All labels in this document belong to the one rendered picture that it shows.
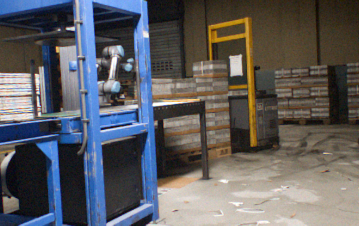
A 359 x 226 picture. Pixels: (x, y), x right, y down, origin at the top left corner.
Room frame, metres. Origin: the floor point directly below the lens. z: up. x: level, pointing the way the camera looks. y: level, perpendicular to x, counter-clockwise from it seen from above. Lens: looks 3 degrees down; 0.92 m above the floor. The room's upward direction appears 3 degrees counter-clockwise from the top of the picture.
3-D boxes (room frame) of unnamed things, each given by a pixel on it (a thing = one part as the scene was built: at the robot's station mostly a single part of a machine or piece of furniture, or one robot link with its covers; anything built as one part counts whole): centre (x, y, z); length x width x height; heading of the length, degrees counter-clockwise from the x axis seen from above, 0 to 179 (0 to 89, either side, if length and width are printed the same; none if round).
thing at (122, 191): (2.88, 0.76, 0.38); 0.94 x 0.69 x 0.63; 62
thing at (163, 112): (3.67, 0.07, 0.74); 1.34 x 0.05 x 0.12; 152
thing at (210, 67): (5.71, -0.44, 0.65); 0.39 x 0.30 x 1.29; 41
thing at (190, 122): (5.23, 0.10, 0.42); 1.17 x 0.39 x 0.83; 131
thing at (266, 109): (6.24, -1.04, 0.40); 0.69 x 0.55 x 0.80; 41
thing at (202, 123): (4.24, -0.23, 0.34); 0.06 x 0.06 x 0.68; 62
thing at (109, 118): (2.88, 0.76, 0.75); 0.70 x 0.65 x 0.10; 152
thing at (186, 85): (5.32, 0.01, 0.95); 0.38 x 0.29 x 0.23; 42
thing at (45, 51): (3.35, 1.01, 0.77); 0.09 x 0.09 x 1.55; 62
